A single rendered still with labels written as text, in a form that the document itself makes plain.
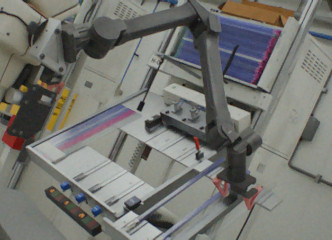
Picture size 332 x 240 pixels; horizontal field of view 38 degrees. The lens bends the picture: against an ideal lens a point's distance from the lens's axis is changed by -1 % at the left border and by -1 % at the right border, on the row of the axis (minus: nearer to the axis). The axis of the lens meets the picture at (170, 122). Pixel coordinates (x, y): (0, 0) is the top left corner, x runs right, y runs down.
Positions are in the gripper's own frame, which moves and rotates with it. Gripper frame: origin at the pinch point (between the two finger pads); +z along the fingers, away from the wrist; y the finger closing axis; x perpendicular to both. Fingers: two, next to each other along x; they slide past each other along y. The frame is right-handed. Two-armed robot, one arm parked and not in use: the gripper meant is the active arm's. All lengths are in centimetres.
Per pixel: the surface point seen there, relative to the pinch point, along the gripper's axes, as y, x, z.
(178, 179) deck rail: 36.8, -10.5, 16.8
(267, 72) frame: 34, -63, -9
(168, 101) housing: 82, -50, 15
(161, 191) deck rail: 37.2, -1.8, 17.2
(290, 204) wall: 65, -142, 134
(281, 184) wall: 78, -149, 127
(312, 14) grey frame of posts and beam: 30, -90, -27
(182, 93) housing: 74, -52, 9
